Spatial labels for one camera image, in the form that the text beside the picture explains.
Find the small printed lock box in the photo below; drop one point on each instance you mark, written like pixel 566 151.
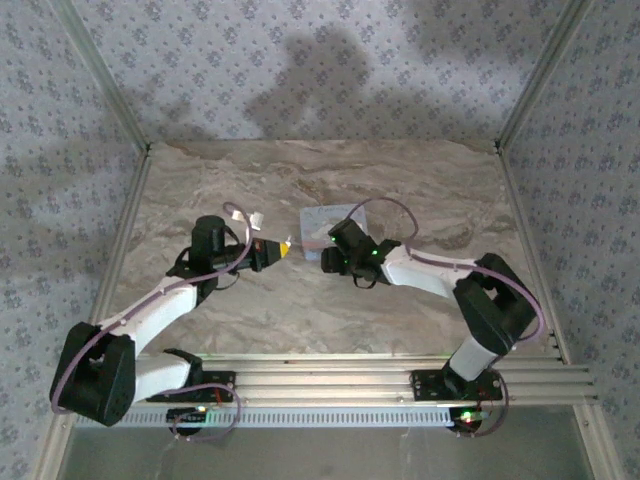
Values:
pixel 315 225

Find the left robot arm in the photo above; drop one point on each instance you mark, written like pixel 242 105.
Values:
pixel 100 380

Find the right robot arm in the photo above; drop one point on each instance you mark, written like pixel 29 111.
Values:
pixel 490 310

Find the left controller board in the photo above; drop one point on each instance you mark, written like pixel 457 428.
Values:
pixel 185 415

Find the controller board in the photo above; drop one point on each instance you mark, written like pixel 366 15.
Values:
pixel 185 415
pixel 467 422

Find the right controller board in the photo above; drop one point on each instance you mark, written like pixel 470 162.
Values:
pixel 467 422

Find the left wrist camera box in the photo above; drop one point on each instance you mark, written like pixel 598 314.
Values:
pixel 256 221

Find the aluminium side rail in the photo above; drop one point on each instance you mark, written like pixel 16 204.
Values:
pixel 120 250
pixel 528 240

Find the aluminium mounting rail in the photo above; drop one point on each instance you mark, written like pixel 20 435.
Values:
pixel 325 382

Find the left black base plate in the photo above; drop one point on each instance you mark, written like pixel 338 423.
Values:
pixel 225 377

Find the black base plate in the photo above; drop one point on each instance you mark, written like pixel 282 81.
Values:
pixel 425 385
pixel 225 377

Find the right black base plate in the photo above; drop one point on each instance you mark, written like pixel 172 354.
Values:
pixel 425 385

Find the aluminium frame post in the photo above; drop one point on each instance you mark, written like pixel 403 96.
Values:
pixel 540 75
pixel 105 75

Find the aluminium frame leg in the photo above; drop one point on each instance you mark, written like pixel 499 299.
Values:
pixel 597 450
pixel 52 450

